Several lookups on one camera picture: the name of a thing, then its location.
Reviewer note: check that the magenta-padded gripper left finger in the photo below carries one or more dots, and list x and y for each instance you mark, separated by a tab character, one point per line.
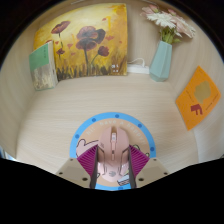
85	165

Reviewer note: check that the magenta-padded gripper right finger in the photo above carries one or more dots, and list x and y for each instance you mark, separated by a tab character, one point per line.
140	165

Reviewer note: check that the pale teal faceted vase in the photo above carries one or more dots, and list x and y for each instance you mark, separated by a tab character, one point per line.
160	63

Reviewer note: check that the yellow poppy flower painting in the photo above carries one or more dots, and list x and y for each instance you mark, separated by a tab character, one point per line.
83	43

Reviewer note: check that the pink and white flower bouquet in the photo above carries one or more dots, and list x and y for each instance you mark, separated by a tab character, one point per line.
166	21

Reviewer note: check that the green and beige book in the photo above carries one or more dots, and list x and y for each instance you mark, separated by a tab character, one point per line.
42	68

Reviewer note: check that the pink computer mouse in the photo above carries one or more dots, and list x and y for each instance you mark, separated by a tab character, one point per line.
113	150

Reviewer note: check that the white power adapter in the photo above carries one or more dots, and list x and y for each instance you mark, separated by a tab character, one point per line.
138	69

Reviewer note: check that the orange book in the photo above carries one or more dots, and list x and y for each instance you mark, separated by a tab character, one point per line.
198	98

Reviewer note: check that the round blue-rimmed cartoon mouse pad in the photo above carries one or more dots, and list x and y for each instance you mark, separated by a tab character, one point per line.
90	128

